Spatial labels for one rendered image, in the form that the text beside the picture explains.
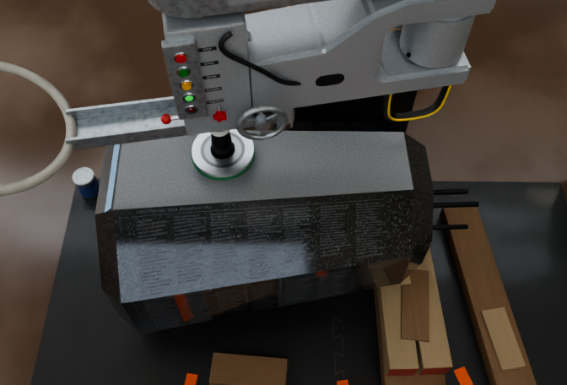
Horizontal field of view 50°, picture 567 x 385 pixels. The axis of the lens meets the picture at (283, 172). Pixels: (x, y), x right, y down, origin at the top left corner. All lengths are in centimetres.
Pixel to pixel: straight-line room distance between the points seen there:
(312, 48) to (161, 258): 90
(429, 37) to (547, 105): 191
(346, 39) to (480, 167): 173
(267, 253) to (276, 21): 80
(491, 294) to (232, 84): 161
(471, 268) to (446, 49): 129
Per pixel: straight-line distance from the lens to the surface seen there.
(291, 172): 209
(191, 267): 211
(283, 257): 210
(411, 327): 254
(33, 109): 356
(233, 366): 254
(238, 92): 169
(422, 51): 180
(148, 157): 217
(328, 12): 171
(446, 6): 167
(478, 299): 279
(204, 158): 207
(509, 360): 272
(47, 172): 185
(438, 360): 253
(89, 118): 199
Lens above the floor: 258
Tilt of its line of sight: 57 degrees down
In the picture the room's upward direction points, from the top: straight up
